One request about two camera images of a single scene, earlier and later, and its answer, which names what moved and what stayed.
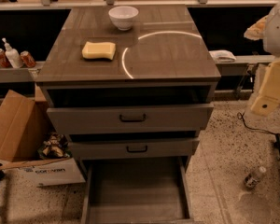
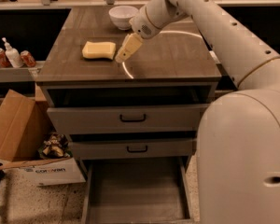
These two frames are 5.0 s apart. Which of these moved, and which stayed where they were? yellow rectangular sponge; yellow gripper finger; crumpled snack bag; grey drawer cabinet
Moved: yellow gripper finger
Stayed: crumpled snack bag; grey drawer cabinet; yellow rectangular sponge
